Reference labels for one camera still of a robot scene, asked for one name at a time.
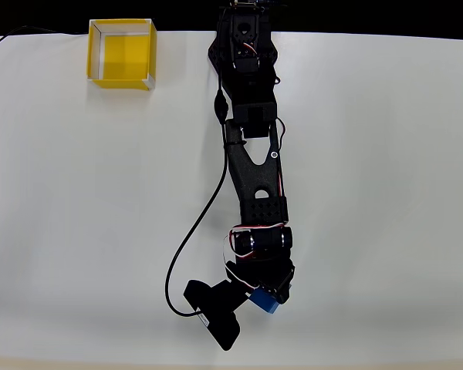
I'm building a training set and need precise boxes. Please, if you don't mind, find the blue block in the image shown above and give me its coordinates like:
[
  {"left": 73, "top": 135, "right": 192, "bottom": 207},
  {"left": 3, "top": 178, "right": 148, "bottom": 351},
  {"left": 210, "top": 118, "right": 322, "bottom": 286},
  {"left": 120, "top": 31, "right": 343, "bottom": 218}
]
[{"left": 247, "top": 284, "right": 293, "bottom": 316}]

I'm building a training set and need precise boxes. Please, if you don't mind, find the thin black cable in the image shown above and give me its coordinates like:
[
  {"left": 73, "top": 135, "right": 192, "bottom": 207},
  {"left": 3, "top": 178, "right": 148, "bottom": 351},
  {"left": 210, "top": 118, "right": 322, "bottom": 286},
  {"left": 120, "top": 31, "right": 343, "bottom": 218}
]
[{"left": 0, "top": 25, "right": 90, "bottom": 53}]

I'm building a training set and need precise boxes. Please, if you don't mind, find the yellow open box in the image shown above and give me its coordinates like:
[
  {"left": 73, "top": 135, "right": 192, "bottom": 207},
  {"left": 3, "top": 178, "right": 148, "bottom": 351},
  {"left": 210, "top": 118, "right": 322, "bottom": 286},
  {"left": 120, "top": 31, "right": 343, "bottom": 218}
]
[{"left": 86, "top": 18, "right": 157, "bottom": 93}]

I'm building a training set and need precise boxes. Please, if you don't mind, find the black webcam bar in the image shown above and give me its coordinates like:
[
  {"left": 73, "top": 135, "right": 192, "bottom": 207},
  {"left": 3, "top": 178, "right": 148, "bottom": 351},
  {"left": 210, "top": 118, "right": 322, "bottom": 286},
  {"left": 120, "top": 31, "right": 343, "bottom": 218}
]
[{"left": 182, "top": 278, "right": 252, "bottom": 352}]

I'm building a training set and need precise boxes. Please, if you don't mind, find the black webcam cable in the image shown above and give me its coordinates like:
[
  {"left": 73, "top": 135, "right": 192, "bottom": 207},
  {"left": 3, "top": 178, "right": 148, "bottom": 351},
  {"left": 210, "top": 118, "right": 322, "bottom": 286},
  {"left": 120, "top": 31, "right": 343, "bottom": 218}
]
[{"left": 164, "top": 7, "right": 232, "bottom": 319}]

